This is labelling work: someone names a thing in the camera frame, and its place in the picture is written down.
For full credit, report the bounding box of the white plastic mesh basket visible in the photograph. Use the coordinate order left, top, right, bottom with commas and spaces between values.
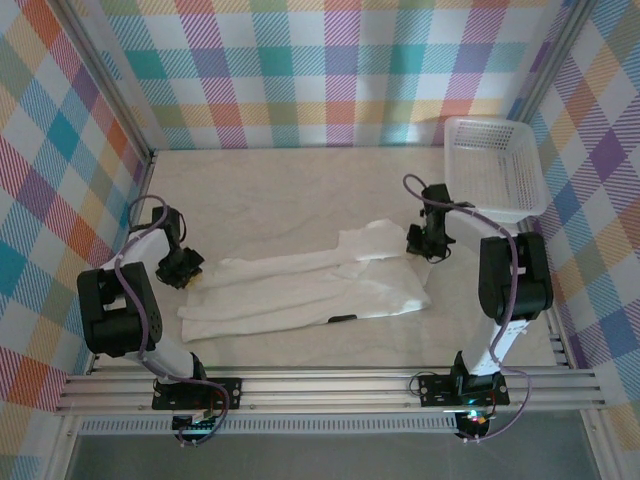
442, 115, 547, 224

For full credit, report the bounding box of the white t-shirt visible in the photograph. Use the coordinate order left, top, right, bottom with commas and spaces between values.
175, 217, 434, 344

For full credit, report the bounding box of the purple cable along right arm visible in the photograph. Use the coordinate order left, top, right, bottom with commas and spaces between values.
403, 173, 532, 381

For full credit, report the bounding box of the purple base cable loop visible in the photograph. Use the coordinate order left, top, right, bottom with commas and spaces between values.
462, 367, 532, 444
174, 379, 234, 447

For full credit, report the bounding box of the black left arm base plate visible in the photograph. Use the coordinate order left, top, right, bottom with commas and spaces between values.
152, 377, 243, 412

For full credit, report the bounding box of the white slotted cable duct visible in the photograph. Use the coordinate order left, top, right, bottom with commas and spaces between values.
79, 417, 461, 436

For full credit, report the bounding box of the long aluminium base rail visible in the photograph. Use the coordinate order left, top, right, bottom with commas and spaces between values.
52, 367, 609, 414

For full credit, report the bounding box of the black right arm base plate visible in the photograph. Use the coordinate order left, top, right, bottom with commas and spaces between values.
418, 372, 511, 407

